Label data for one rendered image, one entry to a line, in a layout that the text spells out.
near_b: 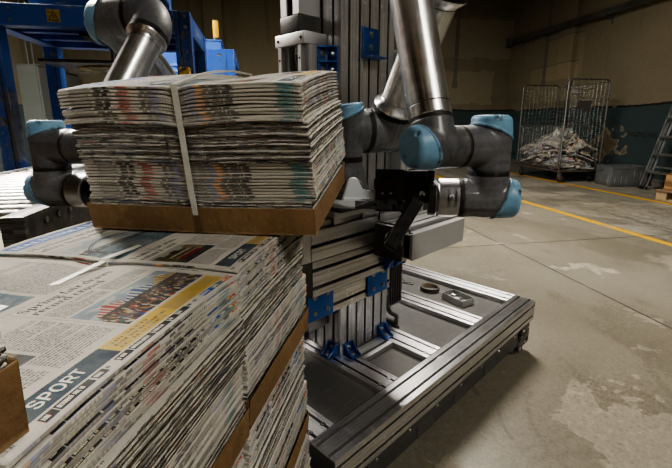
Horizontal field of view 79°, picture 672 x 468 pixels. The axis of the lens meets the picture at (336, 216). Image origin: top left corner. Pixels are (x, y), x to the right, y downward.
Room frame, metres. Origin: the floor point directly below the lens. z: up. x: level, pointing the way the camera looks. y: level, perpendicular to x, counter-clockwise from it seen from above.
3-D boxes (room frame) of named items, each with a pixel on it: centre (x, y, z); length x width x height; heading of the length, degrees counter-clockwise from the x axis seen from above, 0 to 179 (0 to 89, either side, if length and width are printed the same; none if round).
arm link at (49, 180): (0.93, 0.64, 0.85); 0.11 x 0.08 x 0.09; 80
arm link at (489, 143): (0.77, -0.27, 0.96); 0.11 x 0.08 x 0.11; 114
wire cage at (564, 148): (7.58, -4.03, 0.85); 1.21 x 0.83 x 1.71; 11
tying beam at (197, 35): (2.48, 1.27, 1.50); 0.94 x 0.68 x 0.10; 101
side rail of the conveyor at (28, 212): (1.52, 0.83, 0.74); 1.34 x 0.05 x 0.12; 11
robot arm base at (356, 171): (1.07, -0.01, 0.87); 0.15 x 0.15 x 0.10
